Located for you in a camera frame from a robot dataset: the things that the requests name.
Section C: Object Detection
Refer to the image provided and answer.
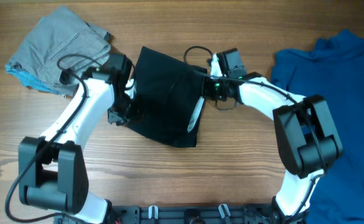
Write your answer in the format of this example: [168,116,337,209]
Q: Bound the black shorts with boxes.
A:
[127,47,207,148]

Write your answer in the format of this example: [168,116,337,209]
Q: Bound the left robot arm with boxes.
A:
[5,54,134,223]

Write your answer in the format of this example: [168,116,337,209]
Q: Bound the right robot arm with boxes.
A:
[202,49,343,223]

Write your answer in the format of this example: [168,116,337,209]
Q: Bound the folded grey shorts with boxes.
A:
[7,6,111,95]

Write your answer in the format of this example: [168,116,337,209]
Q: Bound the blue shirt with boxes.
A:
[271,30,364,223]

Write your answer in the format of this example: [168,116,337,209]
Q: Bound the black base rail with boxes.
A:
[54,203,286,224]

